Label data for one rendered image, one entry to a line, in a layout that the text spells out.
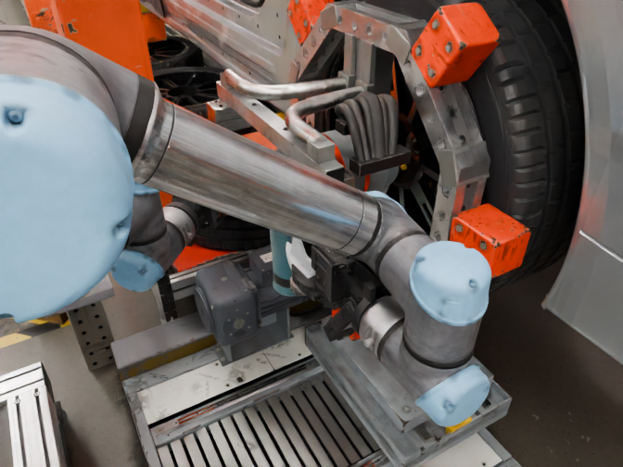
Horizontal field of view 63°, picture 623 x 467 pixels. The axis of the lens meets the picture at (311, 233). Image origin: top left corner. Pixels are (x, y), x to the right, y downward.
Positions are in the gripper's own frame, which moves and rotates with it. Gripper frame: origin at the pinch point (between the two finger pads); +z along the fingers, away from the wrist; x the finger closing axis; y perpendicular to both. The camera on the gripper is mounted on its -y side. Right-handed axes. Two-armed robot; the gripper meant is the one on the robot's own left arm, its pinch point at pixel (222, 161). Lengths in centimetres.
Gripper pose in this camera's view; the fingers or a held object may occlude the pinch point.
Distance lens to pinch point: 105.9
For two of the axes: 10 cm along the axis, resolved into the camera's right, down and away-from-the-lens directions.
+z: 2.7, -5.5, 7.9
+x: 9.6, 1.6, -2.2
